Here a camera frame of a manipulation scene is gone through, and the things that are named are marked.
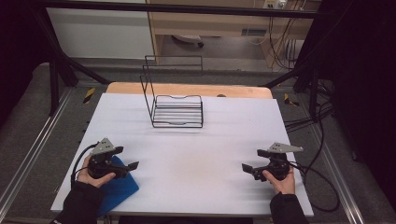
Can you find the yellow black tape strip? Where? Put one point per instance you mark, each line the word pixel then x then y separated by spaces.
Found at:
pixel 290 100
pixel 89 95

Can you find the black metal frame bar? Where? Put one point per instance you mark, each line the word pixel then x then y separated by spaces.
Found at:
pixel 174 7

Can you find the white power strip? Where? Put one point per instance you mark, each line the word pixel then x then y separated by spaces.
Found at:
pixel 275 3

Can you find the light wooden desk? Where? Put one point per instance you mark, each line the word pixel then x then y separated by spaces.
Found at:
pixel 218 25

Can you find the black metal stand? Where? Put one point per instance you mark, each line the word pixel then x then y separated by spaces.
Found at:
pixel 59 68
pixel 306 81

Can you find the aluminium floor rail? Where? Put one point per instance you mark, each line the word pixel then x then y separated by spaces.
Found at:
pixel 34 149
pixel 337 177

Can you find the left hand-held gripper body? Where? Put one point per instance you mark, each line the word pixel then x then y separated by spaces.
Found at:
pixel 102 161

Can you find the white foam board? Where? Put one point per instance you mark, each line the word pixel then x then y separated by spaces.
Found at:
pixel 193 161

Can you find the office chair base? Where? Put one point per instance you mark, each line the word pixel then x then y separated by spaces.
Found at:
pixel 190 39

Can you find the person's right hand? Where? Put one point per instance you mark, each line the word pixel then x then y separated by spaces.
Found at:
pixel 283 184

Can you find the person's left hand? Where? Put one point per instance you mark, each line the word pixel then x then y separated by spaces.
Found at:
pixel 93 181

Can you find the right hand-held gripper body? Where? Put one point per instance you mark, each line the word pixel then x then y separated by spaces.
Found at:
pixel 277 163

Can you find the blue cloth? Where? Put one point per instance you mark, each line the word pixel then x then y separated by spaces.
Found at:
pixel 120 189

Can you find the wooden table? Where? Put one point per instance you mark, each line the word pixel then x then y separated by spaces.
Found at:
pixel 186 89

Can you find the white cabinet panel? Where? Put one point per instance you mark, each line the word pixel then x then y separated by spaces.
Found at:
pixel 99 34

